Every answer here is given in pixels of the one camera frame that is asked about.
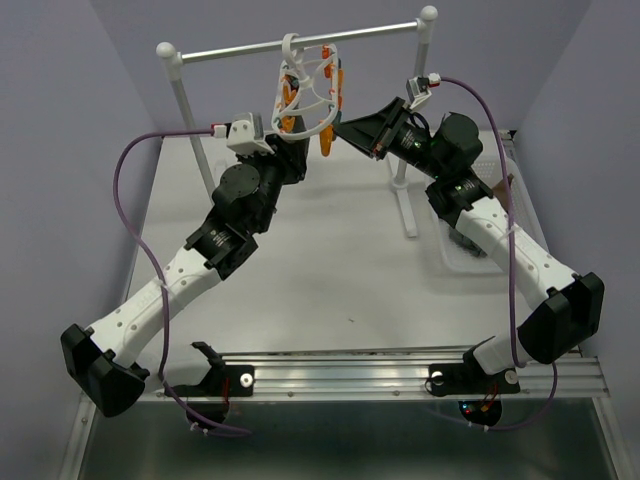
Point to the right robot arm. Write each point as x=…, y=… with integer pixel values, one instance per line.
x=565, y=306

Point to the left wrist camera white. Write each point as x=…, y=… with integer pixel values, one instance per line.
x=244, y=134

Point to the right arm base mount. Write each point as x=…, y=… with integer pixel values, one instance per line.
x=446, y=379

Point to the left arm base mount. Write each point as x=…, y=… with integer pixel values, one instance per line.
x=216, y=378

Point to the white clothes rack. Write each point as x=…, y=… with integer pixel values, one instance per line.
x=174, y=61

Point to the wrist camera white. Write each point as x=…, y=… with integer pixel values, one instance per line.
x=244, y=134
x=419, y=90

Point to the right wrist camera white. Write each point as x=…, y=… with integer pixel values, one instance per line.
x=419, y=90

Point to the aluminium rail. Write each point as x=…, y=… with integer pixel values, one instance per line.
x=396, y=377

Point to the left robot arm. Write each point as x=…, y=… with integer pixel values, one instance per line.
x=102, y=357

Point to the white round clip hanger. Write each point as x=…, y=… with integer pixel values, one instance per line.
x=320, y=75

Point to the white plastic basket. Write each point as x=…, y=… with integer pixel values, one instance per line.
x=462, y=260

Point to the grey sock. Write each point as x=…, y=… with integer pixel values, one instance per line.
x=466, y=244

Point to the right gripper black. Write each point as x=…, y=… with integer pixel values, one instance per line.
x=370, y=132

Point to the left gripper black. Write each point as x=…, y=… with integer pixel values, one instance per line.
x=289, y=156

